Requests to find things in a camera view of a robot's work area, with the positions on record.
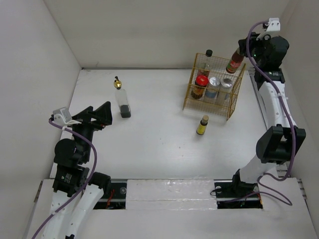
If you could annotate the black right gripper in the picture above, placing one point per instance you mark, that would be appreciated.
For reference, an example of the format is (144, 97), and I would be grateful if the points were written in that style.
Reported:
(253, 40)

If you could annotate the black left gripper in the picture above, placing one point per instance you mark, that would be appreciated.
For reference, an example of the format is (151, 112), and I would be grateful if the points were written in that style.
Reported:
(102, 113)

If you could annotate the clear gold spout oil bottle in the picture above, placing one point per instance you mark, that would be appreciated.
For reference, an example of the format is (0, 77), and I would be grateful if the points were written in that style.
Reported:
(122, 99)

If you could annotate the yellow cap red sauce bottle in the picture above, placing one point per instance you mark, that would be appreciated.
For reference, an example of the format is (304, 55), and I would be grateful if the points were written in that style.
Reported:
(235, 62)

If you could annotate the silver lid spice shaker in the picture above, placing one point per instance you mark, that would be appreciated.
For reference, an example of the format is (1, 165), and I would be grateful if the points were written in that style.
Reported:
(224, 90)

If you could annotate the black cap vinegar bottle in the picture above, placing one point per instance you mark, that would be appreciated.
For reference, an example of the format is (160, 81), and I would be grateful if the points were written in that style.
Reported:
(204, 65)

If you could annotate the silver lid salt shaker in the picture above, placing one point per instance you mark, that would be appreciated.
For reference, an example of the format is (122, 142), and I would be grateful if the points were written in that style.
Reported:
(212, 89)

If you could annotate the red lid chili sauce jar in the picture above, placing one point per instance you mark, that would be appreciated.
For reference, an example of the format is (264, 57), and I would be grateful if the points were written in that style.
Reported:
(199, 86)

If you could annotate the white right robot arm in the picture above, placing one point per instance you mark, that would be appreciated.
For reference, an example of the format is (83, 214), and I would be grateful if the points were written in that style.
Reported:
(283, 138)

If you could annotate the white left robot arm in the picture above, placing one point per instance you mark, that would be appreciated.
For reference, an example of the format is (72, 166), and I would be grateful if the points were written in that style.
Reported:
(76, 189)

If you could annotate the small yellow label bottle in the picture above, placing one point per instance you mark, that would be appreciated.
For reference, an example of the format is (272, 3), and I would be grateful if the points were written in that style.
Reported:
(202, 125)

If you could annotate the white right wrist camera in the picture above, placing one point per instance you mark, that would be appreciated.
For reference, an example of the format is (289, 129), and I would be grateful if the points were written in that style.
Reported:
(272, 25)

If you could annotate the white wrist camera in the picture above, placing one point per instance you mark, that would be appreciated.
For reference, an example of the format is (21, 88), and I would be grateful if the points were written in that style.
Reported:
(62, 116)
(272, 25)

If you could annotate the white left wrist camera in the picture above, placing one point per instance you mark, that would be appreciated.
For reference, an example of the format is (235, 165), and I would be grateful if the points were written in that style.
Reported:
(62, 116)

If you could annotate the gold wire mesh rack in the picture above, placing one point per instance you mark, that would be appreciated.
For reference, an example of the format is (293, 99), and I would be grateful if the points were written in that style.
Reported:
(218, 70)

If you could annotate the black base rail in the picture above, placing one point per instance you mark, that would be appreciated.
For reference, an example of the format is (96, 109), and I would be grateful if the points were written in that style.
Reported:
(172, 194)

